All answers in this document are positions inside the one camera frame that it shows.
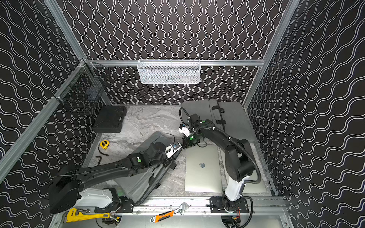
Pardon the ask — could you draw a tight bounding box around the grey laptop bag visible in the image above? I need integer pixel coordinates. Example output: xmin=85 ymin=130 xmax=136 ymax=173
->
xmin=114 ymin=131 xmax=182 ymax=205
xmin=218 ymin=102 xmax=256 ymax=143
xmin=181 ymin=98 xmax=227 ymax=144

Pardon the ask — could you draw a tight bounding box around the yellow tape measure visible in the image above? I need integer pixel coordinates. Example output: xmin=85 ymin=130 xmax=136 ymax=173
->
xmin=99 ymin=140 xmax=110 ymax=150

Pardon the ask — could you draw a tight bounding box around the black wire basket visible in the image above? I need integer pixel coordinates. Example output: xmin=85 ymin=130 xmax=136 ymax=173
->
xmin=55 ymin=59 xmax=112 ymax=115

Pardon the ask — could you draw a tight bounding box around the black plastic tool case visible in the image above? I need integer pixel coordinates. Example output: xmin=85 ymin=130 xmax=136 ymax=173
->
xmin=92 ymin=106 xmax=127 ymax=134

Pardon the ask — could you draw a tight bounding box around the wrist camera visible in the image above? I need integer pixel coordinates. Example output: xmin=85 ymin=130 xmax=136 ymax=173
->
xmin=165 ymin=143 xmax=182 ymax=159
xmin=178 ymin=123 xmax=191 ymax=137

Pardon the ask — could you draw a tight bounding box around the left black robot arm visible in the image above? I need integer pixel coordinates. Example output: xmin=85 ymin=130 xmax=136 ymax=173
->
xmin=48 ymin=142 xmax=182 ymax=214

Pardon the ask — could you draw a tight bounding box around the orange adjustable wrench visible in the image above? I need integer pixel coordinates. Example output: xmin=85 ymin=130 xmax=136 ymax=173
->
xmin=150 ymin=202 xmax=190 ymax=223

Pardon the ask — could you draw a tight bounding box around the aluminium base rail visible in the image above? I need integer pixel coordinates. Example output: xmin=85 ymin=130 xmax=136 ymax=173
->
xmin=94 ymin=196 xmax=286 ymax=216

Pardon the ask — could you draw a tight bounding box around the black hex key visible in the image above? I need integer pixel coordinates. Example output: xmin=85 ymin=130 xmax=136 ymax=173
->
xmin=95 ymin=156 xmax=102 ymax=166

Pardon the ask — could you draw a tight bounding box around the silver laptop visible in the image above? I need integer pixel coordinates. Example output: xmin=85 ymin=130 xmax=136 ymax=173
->
xmin=219 ymin=142 xmax=267 ymax=196
xmin=185 ymin=145 xmax=222 ymax=193

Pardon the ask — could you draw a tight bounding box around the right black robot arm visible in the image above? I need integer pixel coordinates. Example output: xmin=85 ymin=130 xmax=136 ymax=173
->
xmin=179 ymin=114 xmax=262 ymax=212

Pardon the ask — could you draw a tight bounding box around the white wire mesh basket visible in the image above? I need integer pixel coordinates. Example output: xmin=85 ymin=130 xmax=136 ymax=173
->
xmin=137 ymin=59 xmax=201 ymax=84

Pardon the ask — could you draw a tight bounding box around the yellow pipe wrench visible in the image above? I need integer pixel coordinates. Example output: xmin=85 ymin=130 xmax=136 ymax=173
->
xmin=66 ymin=208 xmax=111 ymax=223

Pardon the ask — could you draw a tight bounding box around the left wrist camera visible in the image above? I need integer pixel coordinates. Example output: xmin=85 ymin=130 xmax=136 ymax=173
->
xmin=165 ymin=143 xmax=182 ymax=159

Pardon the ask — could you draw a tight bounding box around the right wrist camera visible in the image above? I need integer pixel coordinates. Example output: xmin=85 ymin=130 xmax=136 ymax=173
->
xmin=178 ymin=123 xmax=191 ymax=137

